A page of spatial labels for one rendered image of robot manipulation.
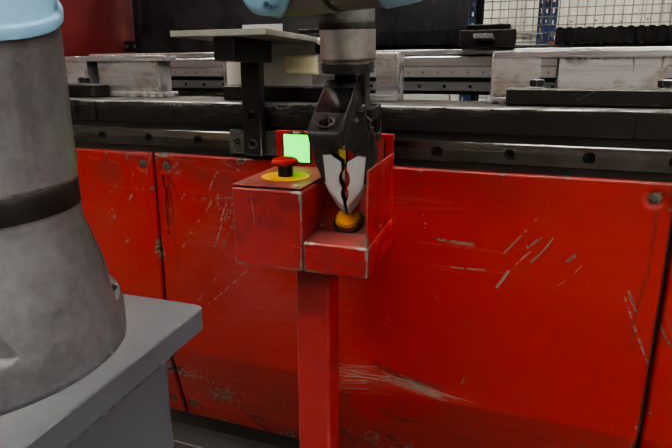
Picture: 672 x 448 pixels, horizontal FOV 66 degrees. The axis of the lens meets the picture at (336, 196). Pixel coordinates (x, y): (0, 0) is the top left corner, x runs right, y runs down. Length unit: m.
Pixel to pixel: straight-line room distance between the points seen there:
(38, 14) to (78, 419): 0.20
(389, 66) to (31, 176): 0.84
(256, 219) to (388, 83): 0.45
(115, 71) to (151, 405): 1.08
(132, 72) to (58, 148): 1.04
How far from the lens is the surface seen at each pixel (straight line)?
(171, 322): 0.36
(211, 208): 1.11
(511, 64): 1.03
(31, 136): 0.30
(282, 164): 0.76
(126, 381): 0.32
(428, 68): 1.30
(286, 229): 0.72
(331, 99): 0.68
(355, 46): 0.69
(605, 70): 1.04
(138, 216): 1.23
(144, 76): 1.32
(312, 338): 0.84
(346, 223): 0.75
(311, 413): 0.91
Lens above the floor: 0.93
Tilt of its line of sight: 13 degrees down
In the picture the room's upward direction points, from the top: straight up
